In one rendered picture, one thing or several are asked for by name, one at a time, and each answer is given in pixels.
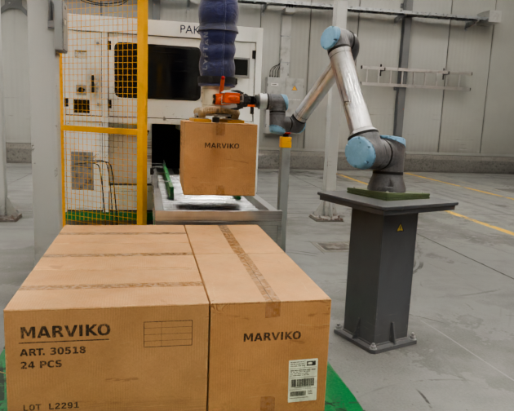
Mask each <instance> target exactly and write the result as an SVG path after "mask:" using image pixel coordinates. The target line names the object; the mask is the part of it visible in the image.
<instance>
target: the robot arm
mask: <svg viewBox="0 0 514 411"><path fill-rule="evenodd" d="M321 47H322V48H324V49H325V50H327V53H328V56H329V58H330V63H329V64H328V66H327V67H326V69H325V70H324V72H323V73H322V75H321V76H320V77H319V78H318V80H317V81H316V83H315V84H314V86H313V87H312V89H311V90H310V91H309V92H308V94H307V95H306V96H305V98H304V100H303V101H302V102H301V104H300V105H299V107H298V108H297V109H296V110H295V112H294V113H293V114H292V115H291V117H286V110H287V109H288V107H289V106H288V104H289V101H288V97H287V95H283V94H267V93H265V92H263V93H258V94H257V95H255V96H250V95H248V94H244V92H241V91H239V90H233V91H222V92H220V93H222V94H223V93H225V92H231V93H242V94H244V100H243V101H244V102H242V104H231V105H222V106H220V107H222V108H227V109H233V110H239V109H241V108H243V107H247V106H248V104H254V105H255V107H256V108H258V109H266V110H269V131H270V132H271V133H273V134H280V135H281V134H285V132H290V133H295V134H297V133H301V132H303V131H304V129H305V127H306V121H307V120H308V118H309V117H310V116H311V114H312V113H313V111H314V110H315V109H316V107H317V106H318V104H319V103H320V102H321V101H322V99H323V98H324V97H325V95H326V94H327V92H328V91H329V90H330V88H331V87H332V86H333V85H334V84H335V82H336V83H337V87H338V90H339V95H340V99H341V101H342V105H343V110H344V113H345V117H346V119H347V123H348V128H349V131H350V135H349V136H348V144H346V147H345V157H346V158H347V161H348V163H349V164H350V165H351V166H353V167H355V168H358V169H362V170H365V169H368V170H373V173H372V176H371V178H370V182H369V183H368V185H367V190H371V191H377V192H386V191H388V192H405V191H406V187H405V182H404V179H403V171H404V162H405V148H406V146H405V139H404V138H402V137H397V136H390V135H379V131H378V129H376V128H374V127H373V126H372V123H371V120H370V115H369V112H368V108H367V106H366V101H365V97H364V94H363V91H362V88H361V83H360V80H359V77H358V74H357V69H356V65H355V63H354V61H355V60H356V58H357V56H358V53H359V49H360V43H359V40H358V37H357V35H356V34H355V33H354V32H352V31H349V30H346V29H341V28H340V27H337V26H330V27H328V28H327V29H325V30H324V32H323V33H322V35H321Z"/></svg>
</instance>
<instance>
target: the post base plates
mask: <svg viewBox="0 0 514 411"><path fill-rule="evenodd" d="M6 199H7V215H0V223H5V222H17V221H18V220H19V219H21V218H22V217H23V216H22V213H19V211H18V210H16V209H15V208H14V206H13V205H12V204H11V201H10V200H9V198H8V197H6ZM309 217H310V218H311V219H313V220H314V221H316V222H343V219H342V218H340V216H337V212H336V208H335V212H334V216H332V208H331V202H330V204H329V216H324V215H323V200H321V203H320V204H319V206H318V207H317V209H316V211H315V213H314V211H313V212H312V214H309Z"/></svg>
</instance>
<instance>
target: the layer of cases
mask: <svg viewBox="0 0 514 411"><path fill-rule="evenodd" d="M330 310H331V298H330V297H329V296H328V295H327V294H326V293H325V292H324V291H323V290H322V289H321V288H320V287H319V286H318V285H317V284H316V283H315V282H314V281H313V280H312V279H311V278H310V277H309V276H308V275H307V274H306V273H305V272H304V271H303V270H302V269H301V268H300V267H299V266H298V265H297V264H296V263H295V262H294V261H293V260H292V259H291V258H290V257H289V256H288V255H287V254H286V253H285V252H284V251H283V250H282V249H281V248H280V247H279V246H278V245H277V244H276V243H275V242H274V241H273V240H272V239H271V238H270V237H269V236H268V235H267V234H266V233H265V232H264V231H263V230H262V229H261V228H260V227H259V225H65V226H64V227H63V229H62V230H61V231H60V233H59V235H58V236H57V237H56V239H54V241H53V242H52V244H51V245H50V247H49V248H48V250H47V251H46V253H45V254H44V255H43V256H42V258H41V259H40V260H39V262H38V263H37V265H36V266H35V268H34V269H33V270H32V271H31V272H30V274H29V276H28V277H27V278H26V280H25V281H24V283H23V284H22V286H21V287H20V288H19V289H18V291H17V292H16V294H15V295H14V296H13V298H12V299H11V301H10V302H9V303H8V304H7V306H6V307H5V309H4V310H3V317H4V338H5V357H6V378H7V411H324V409H325V397H326V372H327V360H328V347H329V335H330Z"/></svg>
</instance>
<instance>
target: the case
mask: <svg viewBox="0 0 514 411"><path fill-rule="evenodd" d="M257 133H258V125H256V124H250V123H226V122H192V121H190V120H181V121H180V165H179V181H180V185H181V188H182V191H183V194H184V195H192V196H253V197H254V196H255V173H256V153H257Z"/></svg>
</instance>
